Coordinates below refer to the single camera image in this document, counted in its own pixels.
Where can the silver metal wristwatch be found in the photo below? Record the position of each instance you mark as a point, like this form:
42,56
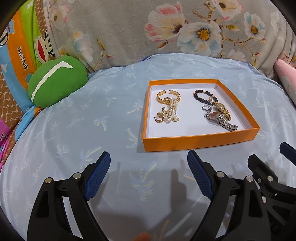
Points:
219,118

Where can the pearl hair clip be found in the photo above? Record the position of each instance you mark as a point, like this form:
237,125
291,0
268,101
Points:
170,113

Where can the gold metal wristwatch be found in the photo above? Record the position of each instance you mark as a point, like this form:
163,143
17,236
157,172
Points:
221,107

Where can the light blue palm bedsheet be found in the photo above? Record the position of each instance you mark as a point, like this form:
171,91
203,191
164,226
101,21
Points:
142,192

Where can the orange cardboard box tray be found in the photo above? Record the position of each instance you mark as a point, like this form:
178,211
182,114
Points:
193,130

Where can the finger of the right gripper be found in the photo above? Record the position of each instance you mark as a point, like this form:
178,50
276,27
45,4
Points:
260,171
289,152

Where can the grey floral blanket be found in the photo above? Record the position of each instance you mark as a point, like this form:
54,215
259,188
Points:
102,34

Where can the colourful cartoon monkey blanket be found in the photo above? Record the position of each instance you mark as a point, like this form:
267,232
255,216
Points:
25,46

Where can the gold hoop earring pair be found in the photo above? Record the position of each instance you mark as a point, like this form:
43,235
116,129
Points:
167,99

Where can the pink cartoon pillow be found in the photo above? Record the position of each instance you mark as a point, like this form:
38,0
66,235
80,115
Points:
287,76

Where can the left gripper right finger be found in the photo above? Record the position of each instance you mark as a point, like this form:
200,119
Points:
236,210

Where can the green plush cushion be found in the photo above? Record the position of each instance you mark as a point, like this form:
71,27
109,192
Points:
56,80

